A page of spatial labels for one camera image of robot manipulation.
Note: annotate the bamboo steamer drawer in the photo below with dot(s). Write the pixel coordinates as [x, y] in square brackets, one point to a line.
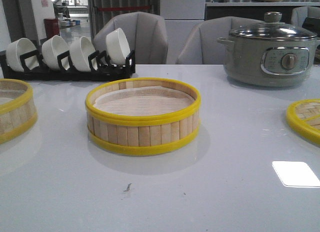
[17, 109]
[143, 116]

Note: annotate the woven bamboo steamer lid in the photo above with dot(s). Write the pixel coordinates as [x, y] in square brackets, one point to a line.
[303, 117]

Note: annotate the black bowl rack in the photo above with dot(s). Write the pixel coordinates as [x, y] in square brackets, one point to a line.
[100, 68]

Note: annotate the white bowl far right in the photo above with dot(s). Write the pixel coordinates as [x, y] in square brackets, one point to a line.
[117, 46]

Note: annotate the white bowl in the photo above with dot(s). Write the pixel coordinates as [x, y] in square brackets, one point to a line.
[51, 49]
[117, 46]
[15, 50]
[79, 51]

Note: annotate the grey chair left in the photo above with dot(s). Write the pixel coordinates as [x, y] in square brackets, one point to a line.
[146, 34]

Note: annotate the grey electric cooking pot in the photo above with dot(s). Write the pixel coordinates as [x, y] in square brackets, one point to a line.
[266, 62]

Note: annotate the red bin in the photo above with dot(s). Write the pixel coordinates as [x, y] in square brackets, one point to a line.
[51, 27]

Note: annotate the dark counter cabinet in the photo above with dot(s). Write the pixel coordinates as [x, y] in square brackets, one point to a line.
[254, 10]

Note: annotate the glass pot lid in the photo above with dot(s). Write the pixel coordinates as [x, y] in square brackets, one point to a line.
[274, 29]

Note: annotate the white bowl far left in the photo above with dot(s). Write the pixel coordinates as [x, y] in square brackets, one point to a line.
[15, 50]

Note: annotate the grey chair far right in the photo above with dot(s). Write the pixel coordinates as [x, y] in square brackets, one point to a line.
[307, 17]

